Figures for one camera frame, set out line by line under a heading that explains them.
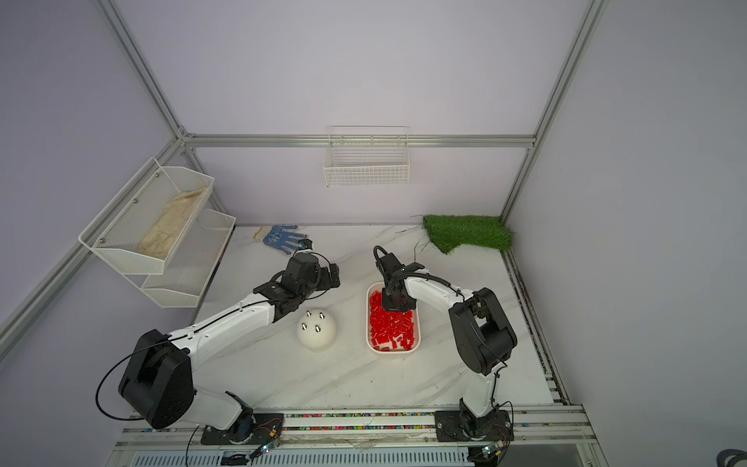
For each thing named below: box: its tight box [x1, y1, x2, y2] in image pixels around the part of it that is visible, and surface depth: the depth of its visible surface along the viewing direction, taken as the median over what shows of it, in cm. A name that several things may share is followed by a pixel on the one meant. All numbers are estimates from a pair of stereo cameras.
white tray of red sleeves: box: [365, 281, 422, 355], surface depth 92 cm
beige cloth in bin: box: [137, 185, 208, 260], surface depth 80 cm
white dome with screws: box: [296, 308, 337, 353], surface depth 83 cm
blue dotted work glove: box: [253, 224, 308, 255], surface depth 120 cm
